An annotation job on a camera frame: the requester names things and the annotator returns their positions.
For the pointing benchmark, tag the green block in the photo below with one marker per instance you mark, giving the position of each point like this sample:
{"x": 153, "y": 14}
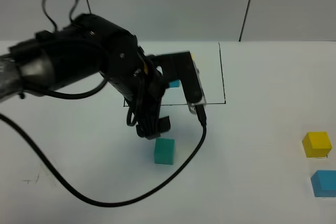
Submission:
{"x": 164, "y": 151}

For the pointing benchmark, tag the blue template block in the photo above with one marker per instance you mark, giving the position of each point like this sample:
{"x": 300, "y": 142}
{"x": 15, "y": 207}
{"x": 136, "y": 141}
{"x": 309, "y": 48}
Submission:
{"x": 174, "y": 84}

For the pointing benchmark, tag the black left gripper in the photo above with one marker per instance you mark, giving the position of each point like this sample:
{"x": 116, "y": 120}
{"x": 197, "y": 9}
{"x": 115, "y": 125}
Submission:
{"x": 143, "y": 94}

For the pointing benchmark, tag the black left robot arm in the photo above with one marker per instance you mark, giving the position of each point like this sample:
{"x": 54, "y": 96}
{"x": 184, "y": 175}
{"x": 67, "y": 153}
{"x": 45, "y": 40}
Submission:
{"x": 89, "y": 45}

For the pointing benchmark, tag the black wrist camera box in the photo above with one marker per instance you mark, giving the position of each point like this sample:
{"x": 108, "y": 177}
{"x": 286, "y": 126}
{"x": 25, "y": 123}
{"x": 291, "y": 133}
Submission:
{"x": 181, "y": 66}

